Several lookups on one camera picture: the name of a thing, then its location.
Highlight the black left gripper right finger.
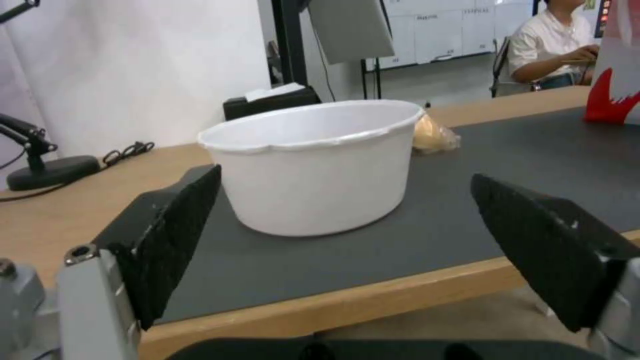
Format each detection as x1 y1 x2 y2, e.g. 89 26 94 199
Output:
470 173 640 360

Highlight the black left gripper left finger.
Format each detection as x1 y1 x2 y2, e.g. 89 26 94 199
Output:
0 164 223 360

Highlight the crumpled tan wrapper trash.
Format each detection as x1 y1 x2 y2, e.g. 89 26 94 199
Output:
410 110 462 156

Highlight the white plastic takeout bowl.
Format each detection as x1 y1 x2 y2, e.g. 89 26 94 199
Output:
196 98 426 238

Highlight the red and white takeout bag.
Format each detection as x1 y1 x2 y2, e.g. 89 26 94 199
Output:
582 0 640 125

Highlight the black desk lamp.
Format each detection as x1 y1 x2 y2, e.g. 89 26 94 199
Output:
0 112 101 192

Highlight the dark grey table mat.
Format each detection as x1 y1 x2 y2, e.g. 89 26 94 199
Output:
92 108 640 326

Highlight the black office chair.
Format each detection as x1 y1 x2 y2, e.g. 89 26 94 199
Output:
489 36 541 98

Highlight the black printer with paper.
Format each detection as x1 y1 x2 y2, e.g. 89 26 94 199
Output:
222 84 322 122

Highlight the person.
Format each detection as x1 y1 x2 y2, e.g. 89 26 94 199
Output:
507 0 602 91

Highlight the white whiteboard with notes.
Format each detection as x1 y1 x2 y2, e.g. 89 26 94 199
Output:
369 0 532 71

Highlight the black light stand pole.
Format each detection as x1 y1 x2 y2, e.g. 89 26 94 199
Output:
272 0 313 88

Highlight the grey softbox light panel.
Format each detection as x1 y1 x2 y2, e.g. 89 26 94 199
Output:
305 0 396 65

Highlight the black power cable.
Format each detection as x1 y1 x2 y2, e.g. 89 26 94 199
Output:
101 140 156 167

